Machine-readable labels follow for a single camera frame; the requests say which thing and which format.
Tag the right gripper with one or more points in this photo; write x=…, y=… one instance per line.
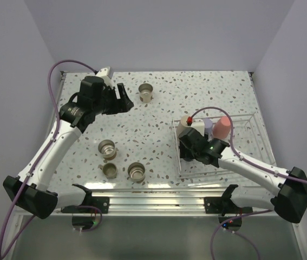
x=183, y=150

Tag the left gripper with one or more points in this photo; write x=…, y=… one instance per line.
x=123, y=104

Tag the cream metal cup brown band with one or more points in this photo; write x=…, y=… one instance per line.
x=146, y=92

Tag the lilac plastic cup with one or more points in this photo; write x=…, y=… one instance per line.
x=208, y=126

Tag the pink plastic cup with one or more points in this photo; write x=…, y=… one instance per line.
x=222, y=128

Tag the dark blue mug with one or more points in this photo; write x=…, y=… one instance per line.
x=187, y=158

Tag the beige plastic cup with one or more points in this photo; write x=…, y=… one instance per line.
x=182, y=125

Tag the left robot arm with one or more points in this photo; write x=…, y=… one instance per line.
x=29, y=190

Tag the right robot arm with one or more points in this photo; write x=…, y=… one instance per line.
x=286, y=189

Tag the steel cup brown base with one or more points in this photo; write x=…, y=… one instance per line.
x=107, y=149

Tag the steel cup front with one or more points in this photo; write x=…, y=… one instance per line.
x=136, y=172

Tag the small steel mug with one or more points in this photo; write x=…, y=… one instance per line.
x=109, y=170

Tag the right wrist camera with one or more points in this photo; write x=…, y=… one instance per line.
x=197, y=124

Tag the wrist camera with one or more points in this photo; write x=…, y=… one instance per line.
x=197, y=124
x=106, y=74

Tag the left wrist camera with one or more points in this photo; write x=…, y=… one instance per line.
x=106, y=74

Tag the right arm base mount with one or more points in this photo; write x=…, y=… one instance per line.
x=223, y=205

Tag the aluminium rail frame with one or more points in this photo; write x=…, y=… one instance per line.
x=147, y=134

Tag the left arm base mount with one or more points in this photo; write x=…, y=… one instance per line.
x=80, y=200

